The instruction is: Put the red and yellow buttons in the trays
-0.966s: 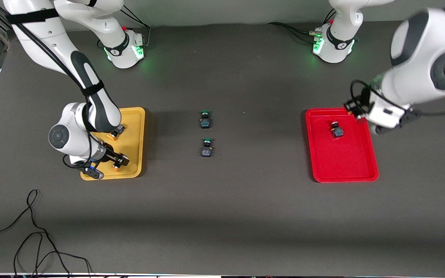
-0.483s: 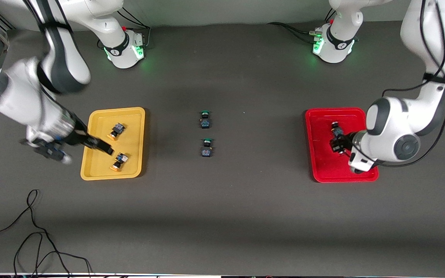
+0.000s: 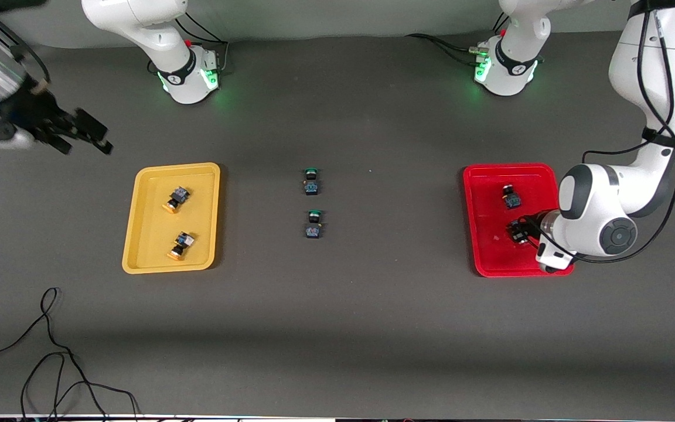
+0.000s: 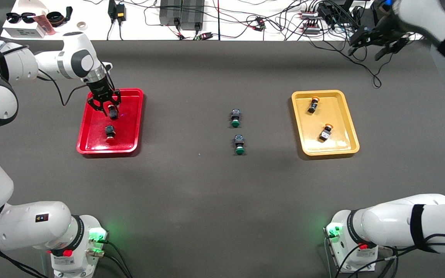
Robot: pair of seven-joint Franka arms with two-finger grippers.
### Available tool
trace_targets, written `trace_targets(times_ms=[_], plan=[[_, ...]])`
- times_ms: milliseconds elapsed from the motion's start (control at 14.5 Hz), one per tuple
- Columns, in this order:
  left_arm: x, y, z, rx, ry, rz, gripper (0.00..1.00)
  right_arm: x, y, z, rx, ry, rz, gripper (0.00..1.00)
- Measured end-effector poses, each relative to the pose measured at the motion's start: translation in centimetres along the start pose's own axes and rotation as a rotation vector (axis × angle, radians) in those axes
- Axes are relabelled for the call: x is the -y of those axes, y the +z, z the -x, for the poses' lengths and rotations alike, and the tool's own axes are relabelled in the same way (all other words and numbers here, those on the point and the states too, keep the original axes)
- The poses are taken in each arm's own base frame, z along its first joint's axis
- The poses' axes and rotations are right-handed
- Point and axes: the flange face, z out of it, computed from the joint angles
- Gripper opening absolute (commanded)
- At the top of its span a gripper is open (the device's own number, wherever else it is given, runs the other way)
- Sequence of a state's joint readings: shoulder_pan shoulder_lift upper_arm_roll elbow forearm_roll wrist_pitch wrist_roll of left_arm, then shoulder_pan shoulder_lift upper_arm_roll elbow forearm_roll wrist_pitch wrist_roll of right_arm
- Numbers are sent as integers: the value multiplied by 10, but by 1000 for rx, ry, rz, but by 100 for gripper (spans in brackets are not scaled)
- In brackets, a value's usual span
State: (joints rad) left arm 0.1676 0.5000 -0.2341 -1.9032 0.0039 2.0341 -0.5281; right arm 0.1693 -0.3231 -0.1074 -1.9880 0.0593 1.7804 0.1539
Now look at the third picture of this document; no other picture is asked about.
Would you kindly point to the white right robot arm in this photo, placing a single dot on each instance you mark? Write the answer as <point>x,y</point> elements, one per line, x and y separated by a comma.
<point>167,53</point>

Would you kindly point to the red push button switch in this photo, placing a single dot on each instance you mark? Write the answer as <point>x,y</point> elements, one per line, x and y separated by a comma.
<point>511,197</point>
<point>517,232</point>

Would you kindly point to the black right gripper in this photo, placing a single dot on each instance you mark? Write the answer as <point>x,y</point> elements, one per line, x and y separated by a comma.
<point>37,115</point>

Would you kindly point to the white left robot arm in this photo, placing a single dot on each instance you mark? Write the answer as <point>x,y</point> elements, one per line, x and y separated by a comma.
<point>598,211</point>

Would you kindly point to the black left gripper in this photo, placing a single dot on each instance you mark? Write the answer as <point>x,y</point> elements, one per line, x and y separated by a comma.
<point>529,227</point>

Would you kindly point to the red plastic tray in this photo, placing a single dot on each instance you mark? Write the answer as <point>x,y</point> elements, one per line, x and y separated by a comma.
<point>490,199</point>

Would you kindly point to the yellow plastic tray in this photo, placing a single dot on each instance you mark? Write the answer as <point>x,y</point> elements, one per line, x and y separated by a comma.
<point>156,223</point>

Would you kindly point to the yellow push button switch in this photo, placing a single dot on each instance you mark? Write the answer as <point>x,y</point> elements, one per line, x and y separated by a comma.
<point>181,245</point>
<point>177,199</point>

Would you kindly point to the green push button switch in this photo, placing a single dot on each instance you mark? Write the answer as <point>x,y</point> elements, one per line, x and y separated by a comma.
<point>313,225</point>
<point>312,183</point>

